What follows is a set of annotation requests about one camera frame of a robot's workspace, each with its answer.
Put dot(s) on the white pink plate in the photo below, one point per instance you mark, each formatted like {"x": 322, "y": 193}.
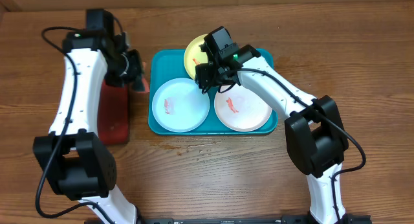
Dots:
{"x": 241, "y": 110}

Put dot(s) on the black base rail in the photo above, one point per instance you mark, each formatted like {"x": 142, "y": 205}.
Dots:
{"x": 286, "y": 219}

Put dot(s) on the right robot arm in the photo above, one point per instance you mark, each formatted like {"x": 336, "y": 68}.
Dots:
{"x": 314, "y": 132}

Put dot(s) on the light blue plate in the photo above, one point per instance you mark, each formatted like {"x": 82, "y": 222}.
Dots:
{"x": 179, "y": 105}

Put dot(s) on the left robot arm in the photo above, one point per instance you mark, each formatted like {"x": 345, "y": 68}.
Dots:
{"x": 100, "y": 69}

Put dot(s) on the red green sponge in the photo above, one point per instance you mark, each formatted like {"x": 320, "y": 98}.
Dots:
{"x": 140, "y": 85}

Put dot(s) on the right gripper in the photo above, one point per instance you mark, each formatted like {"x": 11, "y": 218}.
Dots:
{"x": 207, "y": 78}

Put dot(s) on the yellow-green plate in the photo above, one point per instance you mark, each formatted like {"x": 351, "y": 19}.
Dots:
{"x": 193, "y": 55}

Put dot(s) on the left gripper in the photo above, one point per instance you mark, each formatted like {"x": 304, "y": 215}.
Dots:
{"x": 136, "y": 59}

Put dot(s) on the teal plastic tray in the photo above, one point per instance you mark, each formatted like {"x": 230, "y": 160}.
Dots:
{"x": 167, "y": 65}

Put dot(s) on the red black small tray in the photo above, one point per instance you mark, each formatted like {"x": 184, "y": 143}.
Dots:
{"x": 113, "y": 115}

